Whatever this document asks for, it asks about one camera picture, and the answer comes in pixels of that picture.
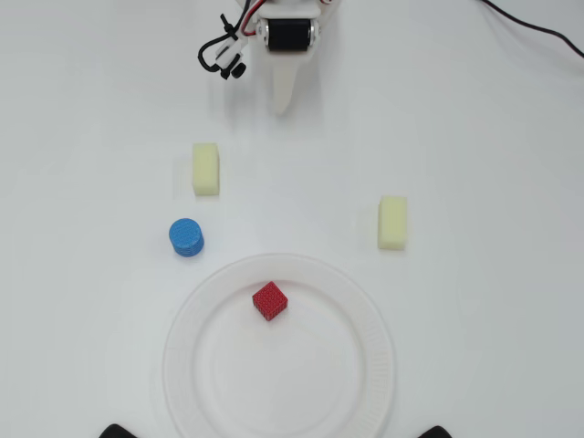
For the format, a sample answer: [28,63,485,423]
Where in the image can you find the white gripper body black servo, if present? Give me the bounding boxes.
[236,0,341,57]

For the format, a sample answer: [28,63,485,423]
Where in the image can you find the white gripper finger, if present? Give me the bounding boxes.
[260,52,314,116]

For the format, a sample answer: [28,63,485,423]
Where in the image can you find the red perforated cube block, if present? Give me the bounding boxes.
[251,280,289,322]

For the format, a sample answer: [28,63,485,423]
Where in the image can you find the pale yellow sponge block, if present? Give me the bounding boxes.
[192,142,221,197]
[377,195,409,252]

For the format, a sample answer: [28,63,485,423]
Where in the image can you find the blue perforated cylinder block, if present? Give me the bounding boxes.
[168,217,205,258]

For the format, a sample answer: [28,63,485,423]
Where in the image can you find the white round paper plate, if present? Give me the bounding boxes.
[162,252,397,438]

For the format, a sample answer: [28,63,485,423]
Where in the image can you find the black stand foot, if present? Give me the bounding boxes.
[417,424,460,438]
[98,422,139,438]

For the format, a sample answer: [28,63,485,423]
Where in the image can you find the red white black servo wires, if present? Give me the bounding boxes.
[236,0,268,38]

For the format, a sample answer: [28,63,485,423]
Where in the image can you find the black camera cable loop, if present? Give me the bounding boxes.
[196,13,247,81]

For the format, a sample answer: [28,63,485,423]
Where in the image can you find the thin black table cable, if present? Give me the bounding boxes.
[479,0,584,58]

